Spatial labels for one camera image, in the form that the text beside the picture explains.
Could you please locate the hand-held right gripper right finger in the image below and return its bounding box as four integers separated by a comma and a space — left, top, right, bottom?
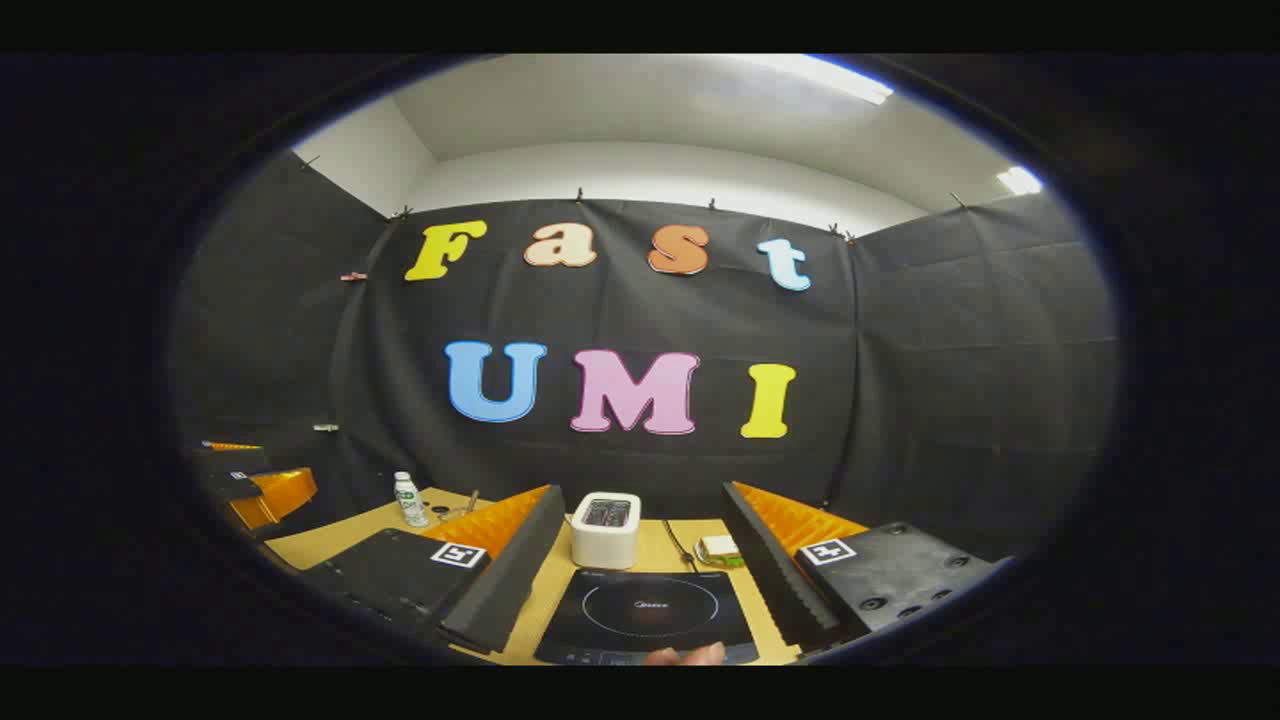
721, 481, 1016, 657

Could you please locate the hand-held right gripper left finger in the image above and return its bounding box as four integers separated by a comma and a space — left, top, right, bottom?
300, 485, 567, 656

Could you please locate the black induction cooktop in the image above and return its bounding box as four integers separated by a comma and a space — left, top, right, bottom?
534, 569, 761, 666

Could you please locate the white toaster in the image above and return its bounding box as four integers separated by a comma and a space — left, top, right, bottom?
571, 491, 643, 570

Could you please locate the white plastic bottle green label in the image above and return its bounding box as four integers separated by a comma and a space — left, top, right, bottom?
393, 471, 431, 528

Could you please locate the black backdrop cloth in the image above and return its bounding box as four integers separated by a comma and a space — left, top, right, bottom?
170, 150, 1119, 563

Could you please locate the long ceiling light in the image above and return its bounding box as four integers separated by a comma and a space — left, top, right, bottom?
758, 55, 895, 107

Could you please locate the black power cable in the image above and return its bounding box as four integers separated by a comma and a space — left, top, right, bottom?
660, 518, 701, 573

